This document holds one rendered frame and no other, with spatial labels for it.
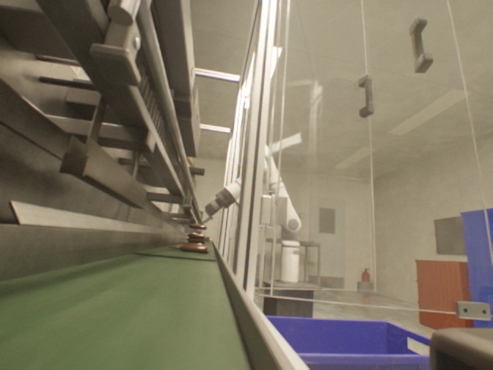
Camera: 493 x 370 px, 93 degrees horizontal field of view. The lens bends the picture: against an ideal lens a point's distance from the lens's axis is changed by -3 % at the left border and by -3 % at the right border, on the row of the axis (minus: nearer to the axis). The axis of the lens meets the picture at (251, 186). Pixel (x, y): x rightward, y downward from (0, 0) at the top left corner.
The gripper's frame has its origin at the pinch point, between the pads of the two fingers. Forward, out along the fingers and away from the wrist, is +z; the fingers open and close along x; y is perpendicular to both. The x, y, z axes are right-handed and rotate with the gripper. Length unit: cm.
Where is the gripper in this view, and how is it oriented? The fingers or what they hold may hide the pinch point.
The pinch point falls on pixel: (199, 226)
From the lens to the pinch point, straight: 102.2
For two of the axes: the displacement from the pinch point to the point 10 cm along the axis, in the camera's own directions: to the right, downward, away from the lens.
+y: -6.3, -7.8, 0.5
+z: -7.6, 6.0, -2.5
